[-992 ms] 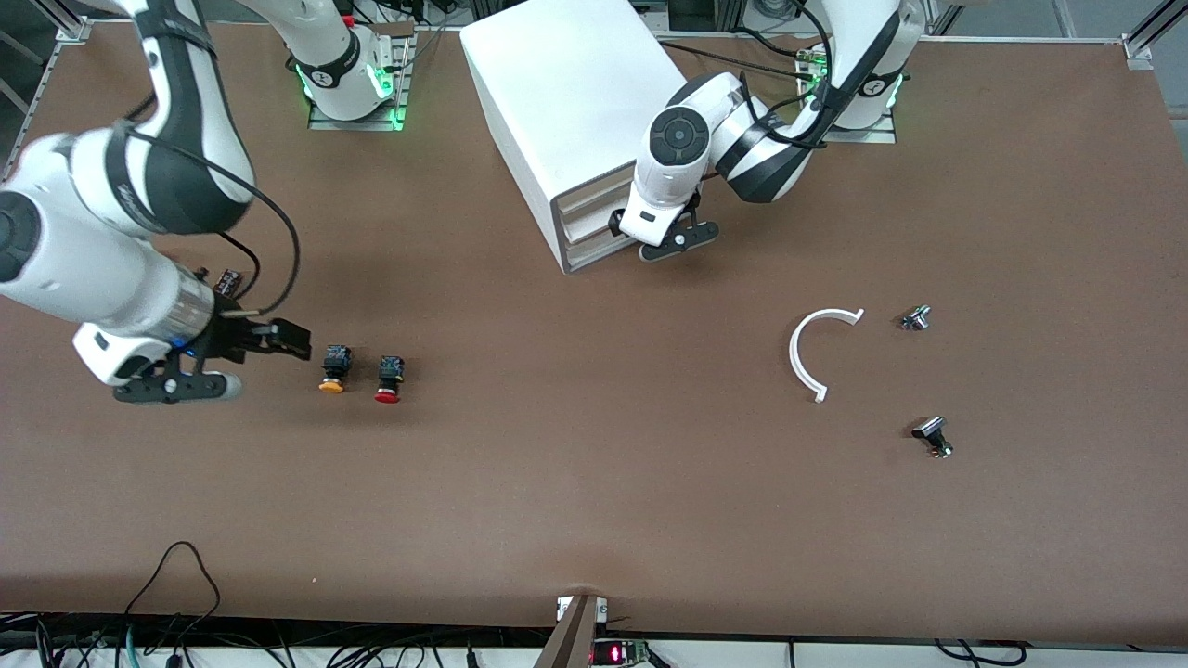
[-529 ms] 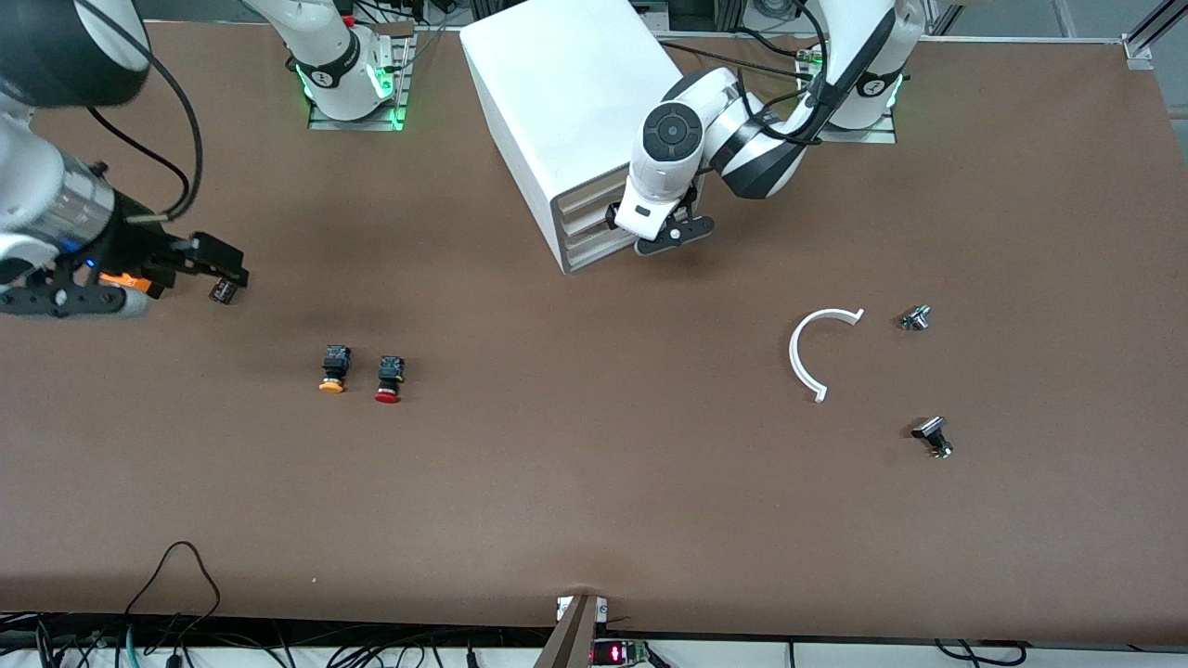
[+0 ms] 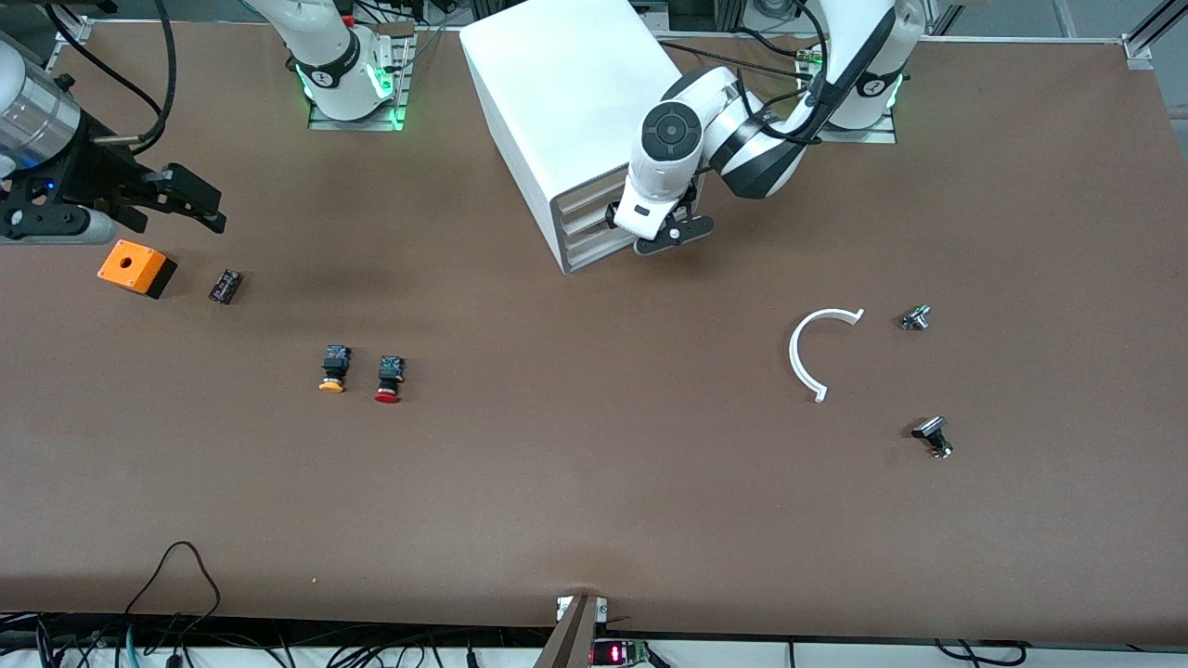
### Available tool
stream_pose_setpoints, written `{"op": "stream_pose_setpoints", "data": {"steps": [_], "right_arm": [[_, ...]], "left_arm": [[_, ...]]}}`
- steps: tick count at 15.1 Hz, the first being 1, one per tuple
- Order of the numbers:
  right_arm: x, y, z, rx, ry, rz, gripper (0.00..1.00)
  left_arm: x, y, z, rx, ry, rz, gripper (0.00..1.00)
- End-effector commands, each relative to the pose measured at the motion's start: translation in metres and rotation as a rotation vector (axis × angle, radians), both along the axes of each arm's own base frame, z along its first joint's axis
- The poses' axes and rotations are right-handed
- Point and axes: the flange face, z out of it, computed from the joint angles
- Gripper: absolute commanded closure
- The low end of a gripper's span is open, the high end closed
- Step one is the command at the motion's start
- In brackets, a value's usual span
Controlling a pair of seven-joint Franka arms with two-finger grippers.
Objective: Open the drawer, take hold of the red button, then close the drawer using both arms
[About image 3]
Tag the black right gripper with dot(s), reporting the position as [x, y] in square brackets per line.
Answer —
[90, 170]

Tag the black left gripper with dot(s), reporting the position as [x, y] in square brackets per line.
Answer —
[613, 216]

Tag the white pull-out drawer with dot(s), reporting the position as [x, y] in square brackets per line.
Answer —
[589, 213]

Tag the red push button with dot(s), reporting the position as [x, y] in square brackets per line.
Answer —
[390, 371]

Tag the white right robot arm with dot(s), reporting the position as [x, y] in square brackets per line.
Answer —
[334, 56]

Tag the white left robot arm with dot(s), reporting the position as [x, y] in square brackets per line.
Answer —
[752, 139]

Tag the cream drawer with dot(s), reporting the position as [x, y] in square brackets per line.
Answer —
[594, 234]
[594, 253]
[589, 192]

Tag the white drawer cabinet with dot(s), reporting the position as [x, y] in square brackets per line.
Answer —
[557, 83]

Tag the yellow push button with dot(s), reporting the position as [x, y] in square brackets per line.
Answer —
[335, 364]

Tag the small black contact block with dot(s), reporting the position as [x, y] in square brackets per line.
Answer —
[225, 287]

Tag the small silver knob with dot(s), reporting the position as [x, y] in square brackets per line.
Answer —
[915, 318]

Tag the circuit board with red display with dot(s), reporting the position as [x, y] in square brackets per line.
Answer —
[613, 654]

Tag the orange button enclosure box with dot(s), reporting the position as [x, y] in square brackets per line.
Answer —
[130, 264]

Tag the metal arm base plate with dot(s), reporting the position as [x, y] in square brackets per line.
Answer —
[362, 125]
[872, 136]

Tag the aluminium frame profile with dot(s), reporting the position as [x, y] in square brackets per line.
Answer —
[1142, 42]
[72, 32]

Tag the black key switch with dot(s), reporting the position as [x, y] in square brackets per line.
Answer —
[930, 429]

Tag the white metal bracket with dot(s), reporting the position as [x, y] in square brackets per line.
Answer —
[601, 608]

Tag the grey camera mount bar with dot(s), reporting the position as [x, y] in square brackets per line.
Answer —
[568, 640]

